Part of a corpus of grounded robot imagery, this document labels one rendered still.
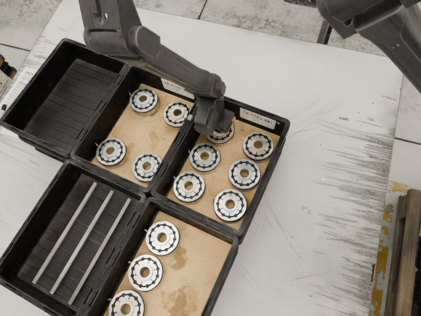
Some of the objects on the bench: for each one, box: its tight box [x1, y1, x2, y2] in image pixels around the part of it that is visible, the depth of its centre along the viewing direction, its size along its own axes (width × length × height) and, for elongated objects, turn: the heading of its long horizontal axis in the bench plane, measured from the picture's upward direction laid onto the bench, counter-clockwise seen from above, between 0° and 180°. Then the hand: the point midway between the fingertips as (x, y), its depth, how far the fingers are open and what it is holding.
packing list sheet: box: [0, 66, 38, 138], centre depth 144 cm, size 33×23×1 cm
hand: (217, 128), depth 114 cm, fingers open, 6 cm apart
